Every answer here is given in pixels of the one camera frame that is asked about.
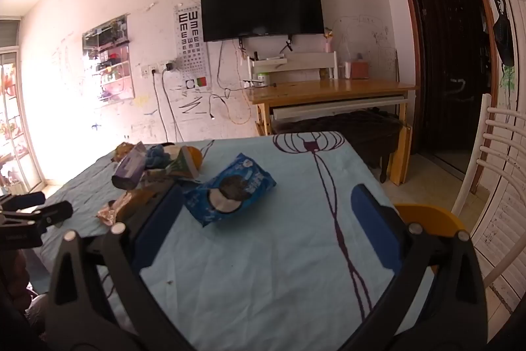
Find blue cookie packet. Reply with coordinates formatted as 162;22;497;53
182;153;277;229

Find white desk shelf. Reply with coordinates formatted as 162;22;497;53
248;51;338;86

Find blue fuzzy cloth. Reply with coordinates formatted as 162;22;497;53
145;144;175;171

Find wooden desk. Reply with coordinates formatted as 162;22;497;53
245;79;417;186

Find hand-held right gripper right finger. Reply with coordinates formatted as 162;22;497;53
341;183;489;351

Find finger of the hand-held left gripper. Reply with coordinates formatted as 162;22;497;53
0;192;47;212
22;201;75;232

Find pink tissue box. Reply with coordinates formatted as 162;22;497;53
344;59;370;79

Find green white carton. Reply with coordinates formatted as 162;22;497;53
142;145;202;184

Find wall mirror shelf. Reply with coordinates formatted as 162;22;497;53
81;14;136;103

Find white louvred door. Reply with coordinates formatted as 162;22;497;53
470;0;526;314

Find white slatted chair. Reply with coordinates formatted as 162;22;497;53
451;94;526;311

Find person's left forearm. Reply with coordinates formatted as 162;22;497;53
0;248;44;339

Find glass balcony door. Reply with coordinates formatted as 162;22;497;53
0;18;45;193

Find eye chart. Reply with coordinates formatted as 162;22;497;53
175;3;211;90

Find black hanging bag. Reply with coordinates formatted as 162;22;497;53
491;0;517;66

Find brown bun packet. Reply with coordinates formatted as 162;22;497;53
113;142;136;163

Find black charger cable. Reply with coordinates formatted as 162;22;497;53
155;63;184;142

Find black wall television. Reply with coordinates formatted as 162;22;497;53
200;0;325;43

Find light blue printed tablecloth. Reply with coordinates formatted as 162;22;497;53
31;132;436;351

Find purple snack packet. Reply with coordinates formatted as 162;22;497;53
112;141;148;190

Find dark entrance door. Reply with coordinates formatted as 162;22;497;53
396;0;500;191

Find dark brown cloth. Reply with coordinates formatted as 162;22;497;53
279;110;405;183

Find yellow plastic bin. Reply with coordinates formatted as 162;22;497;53
394;203;469;275

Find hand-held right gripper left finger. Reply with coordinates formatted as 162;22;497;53
44;182;195;351

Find white wall outlet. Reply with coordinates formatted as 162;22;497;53
140;61;175;78

